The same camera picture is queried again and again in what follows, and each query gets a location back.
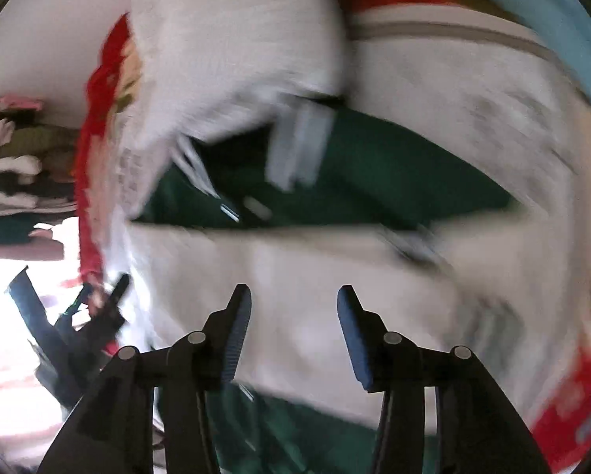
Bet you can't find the dark green garment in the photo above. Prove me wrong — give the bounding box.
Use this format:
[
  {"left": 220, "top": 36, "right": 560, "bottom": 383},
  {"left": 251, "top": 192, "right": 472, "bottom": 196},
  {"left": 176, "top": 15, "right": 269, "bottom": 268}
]
[{"left": 137, "top": 103, "right": 521, "bottom": 474}]

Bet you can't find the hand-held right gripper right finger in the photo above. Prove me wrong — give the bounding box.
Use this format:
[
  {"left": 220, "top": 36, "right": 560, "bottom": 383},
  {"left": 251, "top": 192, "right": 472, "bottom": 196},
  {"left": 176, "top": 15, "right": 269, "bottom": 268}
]
[{"left": 337, "top": 285, "right": 553, "bottom": 474}]

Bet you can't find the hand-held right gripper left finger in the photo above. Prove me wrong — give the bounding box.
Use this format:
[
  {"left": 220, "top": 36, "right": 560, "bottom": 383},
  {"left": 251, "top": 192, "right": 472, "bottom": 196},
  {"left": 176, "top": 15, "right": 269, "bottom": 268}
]
[{"left": 38, "top": 284, "right": 253, "bottom": 474}]

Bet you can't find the red patterned blanket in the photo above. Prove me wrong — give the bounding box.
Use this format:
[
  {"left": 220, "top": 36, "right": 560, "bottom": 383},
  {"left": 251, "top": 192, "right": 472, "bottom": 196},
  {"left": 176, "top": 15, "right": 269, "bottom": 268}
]
[{"left": 73, "top": 0, "right": 591, "bottom": 472}]

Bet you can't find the white knit cloth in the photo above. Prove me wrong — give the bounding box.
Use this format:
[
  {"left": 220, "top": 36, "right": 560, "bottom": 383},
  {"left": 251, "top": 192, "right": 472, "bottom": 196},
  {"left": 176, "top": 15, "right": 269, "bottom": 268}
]
[{"left": 110, "top": 0, "right": 348, "bottom": 218}]

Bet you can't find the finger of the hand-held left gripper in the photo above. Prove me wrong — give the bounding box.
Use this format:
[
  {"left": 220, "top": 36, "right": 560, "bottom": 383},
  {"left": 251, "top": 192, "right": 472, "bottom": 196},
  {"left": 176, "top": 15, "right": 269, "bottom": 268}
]
[
  {"left": 90, "top": 273, "right": 132, "bottom": 329},
  {"left": 6, "top": 265, "right": 81, "bottom": 408}
]

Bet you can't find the stack of folded clothes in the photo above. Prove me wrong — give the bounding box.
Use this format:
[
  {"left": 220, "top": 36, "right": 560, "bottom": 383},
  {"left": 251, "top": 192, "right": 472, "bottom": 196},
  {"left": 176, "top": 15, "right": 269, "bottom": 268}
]
[{"left": 0, "top": 93, "right": 81, "bottom": 263}]

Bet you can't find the light blue cloth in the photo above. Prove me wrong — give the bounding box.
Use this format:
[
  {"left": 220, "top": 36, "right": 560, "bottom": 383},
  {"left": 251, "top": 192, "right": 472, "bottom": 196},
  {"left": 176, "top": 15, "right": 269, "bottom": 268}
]
[{"left": 448, "top": 0, "right": 591, "bottom": 126}]

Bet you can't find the white checked bed sheet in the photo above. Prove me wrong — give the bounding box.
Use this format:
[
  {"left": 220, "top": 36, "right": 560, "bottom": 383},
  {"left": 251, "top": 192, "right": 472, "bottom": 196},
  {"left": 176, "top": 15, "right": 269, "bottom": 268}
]
[{"left": 103, "top": 7, "right": 591, "bottom": 435}]

